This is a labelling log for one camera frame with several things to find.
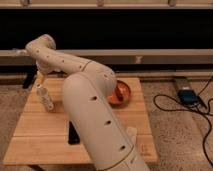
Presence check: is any long wooden rail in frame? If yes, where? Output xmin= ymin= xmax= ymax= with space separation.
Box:
xmin=0 ymin=49 xmax=213 ymax=67

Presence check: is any small white sponge block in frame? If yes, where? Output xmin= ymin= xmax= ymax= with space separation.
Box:
xmin=126 ymin=127 xmax=137 ymax=143

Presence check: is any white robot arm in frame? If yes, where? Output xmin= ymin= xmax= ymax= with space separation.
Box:
xmin=25 ymin=34 xmax=150 ymax=171

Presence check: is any black cable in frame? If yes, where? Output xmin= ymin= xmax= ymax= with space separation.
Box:
xmin=152 ymin=75 xmax=213 ymax=168

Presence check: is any orange bowl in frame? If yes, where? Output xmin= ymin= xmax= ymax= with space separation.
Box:
xmin=107 ymin=80 xmax=131 ymax=106

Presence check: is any black power adapter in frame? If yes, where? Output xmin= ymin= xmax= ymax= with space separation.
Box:
xmin=178 ymin=89 xmax=198 ymax=105

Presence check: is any wooden table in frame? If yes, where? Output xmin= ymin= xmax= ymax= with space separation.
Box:
xmin=3 ymin=78 xmax=158 ymax=165

